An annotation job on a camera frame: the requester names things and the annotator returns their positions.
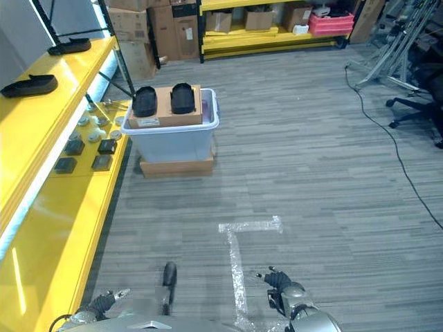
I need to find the stacked brown cardboard carton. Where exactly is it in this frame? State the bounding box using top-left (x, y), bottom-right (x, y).
top-left (105, 0), bottom-right (159, 81)

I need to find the aluminium profile frame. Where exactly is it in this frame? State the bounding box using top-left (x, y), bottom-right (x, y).
top-left (347, 0), bottom-right (440, 92)

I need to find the robot silver torso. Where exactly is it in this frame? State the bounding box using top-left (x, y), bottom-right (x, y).
top-left (64, 308), bottom-right (290, 332)

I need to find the yellow shelf rack with boxes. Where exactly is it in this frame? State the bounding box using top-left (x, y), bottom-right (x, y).
top-left (197, 0), bottom-right (351, 64)

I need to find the black office chair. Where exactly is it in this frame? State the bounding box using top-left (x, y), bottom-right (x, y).
top-left (385, 41), bottom-right (443, 150)

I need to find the black floor cable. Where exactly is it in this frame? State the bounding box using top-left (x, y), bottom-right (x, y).
top-left (343, 64), bottom-right (443, 232)

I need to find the black sole-shaped part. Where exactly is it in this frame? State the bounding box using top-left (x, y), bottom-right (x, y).
top-left (0, 73), bottom-right (59, 99)
top-left (47, 37), bottom-right (92, 56)
top-left (132, 86), bottom-right (159, 118)
top-left (170, 82), bottom-right (195, 116)

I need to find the yellow metal shelf unit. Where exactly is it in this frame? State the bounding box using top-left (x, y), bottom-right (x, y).
top-left (0, 0), bottom-right (136, 332)

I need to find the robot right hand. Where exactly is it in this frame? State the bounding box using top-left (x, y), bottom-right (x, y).
top-left (255, 266), bottom-right (294, 291)

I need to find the leaning flat cardboard sheet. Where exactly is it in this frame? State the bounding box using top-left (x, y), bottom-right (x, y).
top-left (349, 0), bottom-right (387, 44)

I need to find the small black square box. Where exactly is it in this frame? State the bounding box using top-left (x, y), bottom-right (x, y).
top-left (53, 156), bottom-right (78, 175)
top-left (97, 138), bottom-right (119, 156)
top-left (63, 138), bottom-right (86, 157)

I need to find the pink plastic crate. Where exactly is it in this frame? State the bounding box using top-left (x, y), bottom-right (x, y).
top-left (307, 12), bottom-right (356, 37)

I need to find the flat cardboard base box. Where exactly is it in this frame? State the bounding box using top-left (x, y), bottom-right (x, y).
top-left (139, 147), bottom-right (215, 179)

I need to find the translucent plastic storage box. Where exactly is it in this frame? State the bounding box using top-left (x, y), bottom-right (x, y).
top-left (119, 87), bottom-right (222, 164)

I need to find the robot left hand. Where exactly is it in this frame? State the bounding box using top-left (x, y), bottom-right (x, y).
top-left (88, 288), bottom-right (132, 320)

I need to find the open brown cardboard box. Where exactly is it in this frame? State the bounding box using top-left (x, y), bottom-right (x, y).
top-left (244, 7), bottom-right (275, 32)
top-left (283, 3), bottom-right (314, 33)
top-left (205, 10), bottom-right (233, 35)

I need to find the tall brown cardboard carton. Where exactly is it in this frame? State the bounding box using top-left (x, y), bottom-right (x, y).
top-left (147, 0), bottom-right (201, 62)

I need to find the brown cardboard box with label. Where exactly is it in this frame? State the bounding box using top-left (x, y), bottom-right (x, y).
top-left (127, 84), bottom-right (204, 130)

